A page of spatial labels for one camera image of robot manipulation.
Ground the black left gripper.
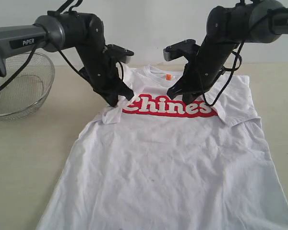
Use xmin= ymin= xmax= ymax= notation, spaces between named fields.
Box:
xmin=79 ymin=45 xmax=134 ymax=107

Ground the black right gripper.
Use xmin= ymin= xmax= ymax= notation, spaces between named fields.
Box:
xmin=167 ymin=45 xmax=225 ymax=104

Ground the white t-shirt with red print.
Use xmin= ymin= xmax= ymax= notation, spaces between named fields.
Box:
xmin=37 ymin=66 xmax=288 ymax=230

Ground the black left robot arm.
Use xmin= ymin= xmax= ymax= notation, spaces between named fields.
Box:
xmin=0 ymin=11 xmax=134 ymax=107

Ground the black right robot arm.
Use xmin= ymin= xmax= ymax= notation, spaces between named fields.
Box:
xmin=163 ymin=0 xmax=288 ymax=104

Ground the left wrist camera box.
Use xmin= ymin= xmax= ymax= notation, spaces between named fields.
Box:
xmin=104 ymin=44 xmax=134 ymax=64

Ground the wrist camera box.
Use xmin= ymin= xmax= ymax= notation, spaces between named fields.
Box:
xmin=104 ymin=44 xmax=134 ymax=64
xmin=163 ymin=39 xmax=200 ymax=61

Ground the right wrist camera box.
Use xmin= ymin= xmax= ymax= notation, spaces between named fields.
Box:
xmin=163 ymin=39 xmax=200 ymax=61

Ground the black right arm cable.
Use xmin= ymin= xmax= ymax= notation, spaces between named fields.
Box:
xmin=201 ymin=0 xmax=288 ymax=106

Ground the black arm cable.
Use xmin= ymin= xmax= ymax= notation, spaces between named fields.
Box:
xmin=0 ymin=0 xmax=125 ymax=94
xmin=201 ymin=0 xmax=288 ymax=106

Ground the metal wire mesh basket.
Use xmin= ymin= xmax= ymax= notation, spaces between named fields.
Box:
xmin=0 ymin=52 xmax=55 ymax=121

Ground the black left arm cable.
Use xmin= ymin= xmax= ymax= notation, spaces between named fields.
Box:
xmin=0 ymin=0 xmax=125 ymax=94

